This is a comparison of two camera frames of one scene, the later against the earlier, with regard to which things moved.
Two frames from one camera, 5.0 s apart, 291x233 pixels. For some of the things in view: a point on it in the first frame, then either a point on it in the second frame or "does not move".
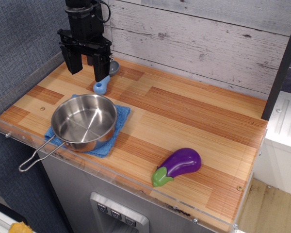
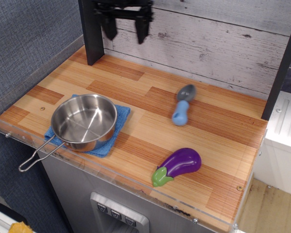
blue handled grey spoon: (100, 87) → (185, 94)
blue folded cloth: (122, 113) does not move
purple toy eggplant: (180, 161) does not move
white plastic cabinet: (278, 161) does not move
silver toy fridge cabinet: (72, 187) does not move
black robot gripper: (86, 37) → (105, 10)
